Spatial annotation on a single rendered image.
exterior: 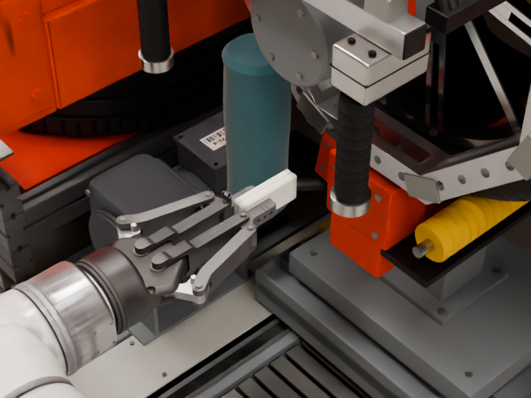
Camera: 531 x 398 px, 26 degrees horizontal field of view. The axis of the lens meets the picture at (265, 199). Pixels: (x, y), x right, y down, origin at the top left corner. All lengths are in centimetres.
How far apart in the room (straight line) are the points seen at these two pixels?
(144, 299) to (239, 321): 100
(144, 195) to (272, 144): 31
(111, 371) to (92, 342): 96
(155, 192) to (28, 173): 34
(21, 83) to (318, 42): 56
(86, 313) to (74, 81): 80
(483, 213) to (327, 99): 26
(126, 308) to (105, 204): 77
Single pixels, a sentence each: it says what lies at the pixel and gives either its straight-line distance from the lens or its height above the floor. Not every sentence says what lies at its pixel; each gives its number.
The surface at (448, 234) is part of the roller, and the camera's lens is 153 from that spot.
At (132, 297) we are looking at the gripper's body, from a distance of 101.
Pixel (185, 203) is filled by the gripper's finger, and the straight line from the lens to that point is 110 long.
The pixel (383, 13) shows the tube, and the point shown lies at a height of 99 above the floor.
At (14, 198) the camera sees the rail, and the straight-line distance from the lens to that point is 193.
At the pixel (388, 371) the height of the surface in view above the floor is 15.
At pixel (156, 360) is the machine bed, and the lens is 196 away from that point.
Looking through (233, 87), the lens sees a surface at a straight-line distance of 146.
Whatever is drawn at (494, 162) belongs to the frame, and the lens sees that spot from 136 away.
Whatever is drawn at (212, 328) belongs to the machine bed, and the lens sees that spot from 200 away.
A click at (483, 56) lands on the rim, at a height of 75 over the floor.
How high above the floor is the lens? 158
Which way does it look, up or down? 43 degrees down
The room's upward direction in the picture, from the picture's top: straight up
